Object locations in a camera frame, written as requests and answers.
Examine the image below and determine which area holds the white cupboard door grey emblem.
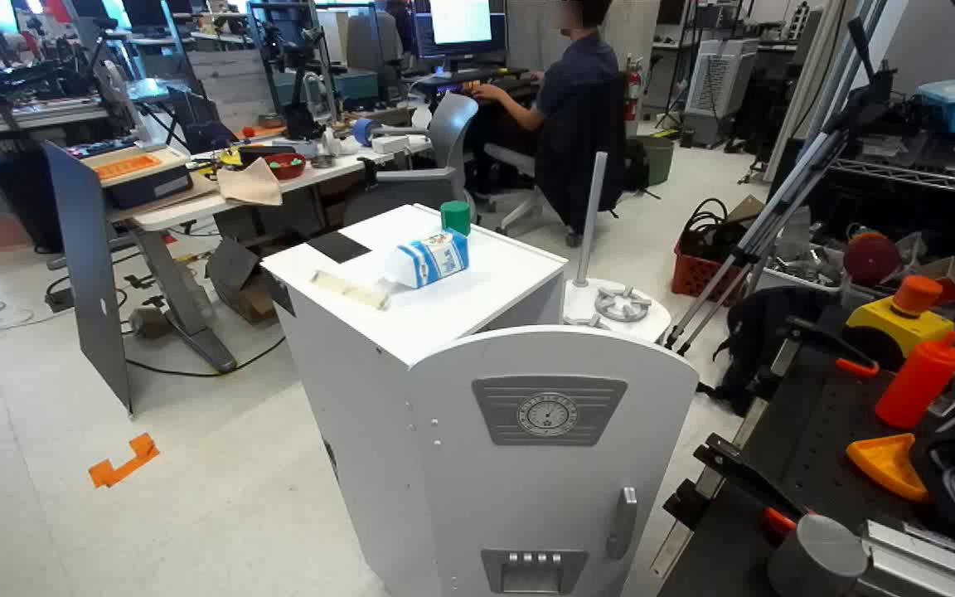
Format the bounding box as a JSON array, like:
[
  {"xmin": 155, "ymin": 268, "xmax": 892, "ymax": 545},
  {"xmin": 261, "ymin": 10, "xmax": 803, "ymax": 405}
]
[{"xmin": 409, "ymin": 325, "xmax": 704, "ymax": 597}]

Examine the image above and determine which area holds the blue white milk carton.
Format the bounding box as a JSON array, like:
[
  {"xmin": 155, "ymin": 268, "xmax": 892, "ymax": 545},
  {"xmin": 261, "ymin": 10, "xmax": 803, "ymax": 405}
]
[{"xmin": 380, "ymin": 230, "xmax": 475, "ymax": 295}]

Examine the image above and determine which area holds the green cup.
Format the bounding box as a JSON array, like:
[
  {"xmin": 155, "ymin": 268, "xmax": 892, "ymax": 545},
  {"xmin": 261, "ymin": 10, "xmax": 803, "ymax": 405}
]
[{"xmin": 439, "ymin": 200, "xmax": 475, "ymax": 240}]

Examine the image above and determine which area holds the cream flat strip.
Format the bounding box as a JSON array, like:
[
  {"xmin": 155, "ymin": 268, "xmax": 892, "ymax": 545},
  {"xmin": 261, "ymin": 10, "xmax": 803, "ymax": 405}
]
[{"xmin": 308, "ymin": 265, "xmax": 393, "ymax": 311}]

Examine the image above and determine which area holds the grey faucet pole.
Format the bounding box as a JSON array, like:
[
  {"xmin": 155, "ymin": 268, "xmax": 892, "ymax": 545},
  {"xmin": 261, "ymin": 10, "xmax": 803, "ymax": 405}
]
[{"xmin": 570, "ymin": 148, "xmax": 611, "ymax": 293}]

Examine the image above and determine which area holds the white toy kitchen cabinet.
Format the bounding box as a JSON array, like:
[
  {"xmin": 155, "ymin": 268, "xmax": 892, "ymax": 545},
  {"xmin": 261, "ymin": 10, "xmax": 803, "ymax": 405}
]
[{"xmin": 260, "ymin": 200, "xmax": 678, "ymax": 597}]

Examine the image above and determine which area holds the black square patch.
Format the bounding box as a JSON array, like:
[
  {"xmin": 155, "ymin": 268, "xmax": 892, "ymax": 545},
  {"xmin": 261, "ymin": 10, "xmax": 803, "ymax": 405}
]
[{"xmin": 305, "ymin": 230, "xmax": 374, "ymax": 265}]

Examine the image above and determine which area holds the grey office chair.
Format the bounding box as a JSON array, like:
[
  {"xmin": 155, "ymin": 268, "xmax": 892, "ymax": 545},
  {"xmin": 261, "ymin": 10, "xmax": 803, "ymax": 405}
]
[{"xmin": 370, "ymin": 90, "xmax": 485, "ymax": 217}]

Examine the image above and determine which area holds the seated person dark shirt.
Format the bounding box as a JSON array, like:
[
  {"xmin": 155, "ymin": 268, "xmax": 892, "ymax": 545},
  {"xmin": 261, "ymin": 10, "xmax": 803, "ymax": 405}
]
[{"xmin": 460, "ymin": 0, "xmax": 630, "ymax": 240}]

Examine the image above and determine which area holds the red basket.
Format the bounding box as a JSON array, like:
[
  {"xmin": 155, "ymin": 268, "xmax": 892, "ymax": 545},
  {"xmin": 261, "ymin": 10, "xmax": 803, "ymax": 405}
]
[{"xmin": 669, "ymin": 197, "xmax": 750, "ymax": 298}]

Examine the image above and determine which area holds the red bowl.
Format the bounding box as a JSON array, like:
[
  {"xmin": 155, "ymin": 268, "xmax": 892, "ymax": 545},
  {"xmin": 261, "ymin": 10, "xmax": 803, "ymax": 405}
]
[{"xmin": 260, "ymin": 146, "xmax": 311, "ymax": 182}]

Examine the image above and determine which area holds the beige crumpled paper bag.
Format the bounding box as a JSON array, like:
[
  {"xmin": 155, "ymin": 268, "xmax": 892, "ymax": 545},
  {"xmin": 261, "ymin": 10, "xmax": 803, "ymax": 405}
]
[{"xmin": 213, "ymin": 153, "xmax": 284, "ymax": 209}]

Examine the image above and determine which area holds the computer monitor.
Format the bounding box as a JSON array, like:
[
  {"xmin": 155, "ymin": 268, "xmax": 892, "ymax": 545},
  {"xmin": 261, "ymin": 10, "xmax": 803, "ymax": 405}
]
[{"xmin": 423, "ymin": 0, "xmax": 499, "ymax": 54}]

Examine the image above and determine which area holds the black backpack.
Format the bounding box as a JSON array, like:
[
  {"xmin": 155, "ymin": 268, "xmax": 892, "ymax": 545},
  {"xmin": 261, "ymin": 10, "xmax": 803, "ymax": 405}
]
[{"xmin": 705, "ymin": 286, "xmax": 837, "ymax": 417}]

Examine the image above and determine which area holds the grey metal tripod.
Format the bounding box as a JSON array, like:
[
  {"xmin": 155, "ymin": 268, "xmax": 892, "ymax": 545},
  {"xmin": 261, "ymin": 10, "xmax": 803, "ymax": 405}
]
[{"xmin": 657, "ymin": 13, "xmax": 901, "ymax": 359}]

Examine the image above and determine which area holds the white work desk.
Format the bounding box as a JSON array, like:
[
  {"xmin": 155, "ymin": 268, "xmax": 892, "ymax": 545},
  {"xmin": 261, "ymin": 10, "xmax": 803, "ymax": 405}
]
[{"xmin": 109, "ymin": 129, "xmax": 439, "ymax": 374}]

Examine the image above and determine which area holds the black box orange top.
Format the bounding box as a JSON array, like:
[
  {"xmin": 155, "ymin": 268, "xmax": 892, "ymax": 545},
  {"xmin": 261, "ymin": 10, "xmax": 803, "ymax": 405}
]
[{"xmin": 78, "ymin": 142, "xmax": 195, "ymax": 212}]

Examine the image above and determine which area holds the orange floor tape mark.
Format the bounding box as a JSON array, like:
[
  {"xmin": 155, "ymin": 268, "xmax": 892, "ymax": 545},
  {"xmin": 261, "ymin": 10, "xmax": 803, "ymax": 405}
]
[{"xmin": 87, "ymin": 431, "xmax": 162, "ymax": 490}]

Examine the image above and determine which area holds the grey standing panel board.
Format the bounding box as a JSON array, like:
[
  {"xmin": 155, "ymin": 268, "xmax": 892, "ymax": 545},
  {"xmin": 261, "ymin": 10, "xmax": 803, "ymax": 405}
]
[{"xmin": 42, "ymin": 142, "xmax": 135, "ymax": 416}]

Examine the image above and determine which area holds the dark red ball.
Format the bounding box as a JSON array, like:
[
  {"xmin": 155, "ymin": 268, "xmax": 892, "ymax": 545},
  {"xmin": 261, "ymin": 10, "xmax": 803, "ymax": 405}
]
[{"xmin": 838, "ymin": 230, "xmax": 904, "ymax": 293}]

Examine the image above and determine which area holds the yellow emergency stop button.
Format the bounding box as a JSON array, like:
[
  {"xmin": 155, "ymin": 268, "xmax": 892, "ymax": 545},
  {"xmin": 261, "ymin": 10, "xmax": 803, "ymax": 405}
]
[{"xmin": 843, "ymin": 273, "xmax": 955, "ymax": 359}]

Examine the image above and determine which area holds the grey cylinder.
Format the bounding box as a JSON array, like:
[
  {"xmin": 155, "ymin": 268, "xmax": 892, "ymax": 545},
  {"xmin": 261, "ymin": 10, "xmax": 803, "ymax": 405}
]
[{"xmin": 767, "ymin": 512, "xmax": 870, "ymax": 597}]

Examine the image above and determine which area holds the orange wedge piece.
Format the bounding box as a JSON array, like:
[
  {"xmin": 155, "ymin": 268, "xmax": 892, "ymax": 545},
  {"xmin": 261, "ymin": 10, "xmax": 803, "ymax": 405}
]
[{"xmin": 843, "ymin": 431, "xmax": 932, "ymax": 507}]

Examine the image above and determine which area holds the orange cylinder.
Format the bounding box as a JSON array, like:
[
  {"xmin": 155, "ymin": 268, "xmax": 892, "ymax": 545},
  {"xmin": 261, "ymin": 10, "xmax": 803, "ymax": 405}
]
[{"xmin": 872, "ymin": 334, "xmax": 955, "ymax": 431}]

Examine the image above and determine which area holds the grey door handle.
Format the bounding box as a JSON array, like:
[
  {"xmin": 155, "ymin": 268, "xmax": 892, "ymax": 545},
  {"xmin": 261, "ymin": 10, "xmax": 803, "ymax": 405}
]
[{"xmin": 606, "ymin": 483, "xmax": 644, "ymax": 563}]

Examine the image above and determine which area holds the aluminium rail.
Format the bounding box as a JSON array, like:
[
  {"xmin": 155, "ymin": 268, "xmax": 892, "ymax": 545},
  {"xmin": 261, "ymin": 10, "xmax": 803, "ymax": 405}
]
[{"xmin": 862, "ymin": 516, "xmax": 955, "ymax": 597}]

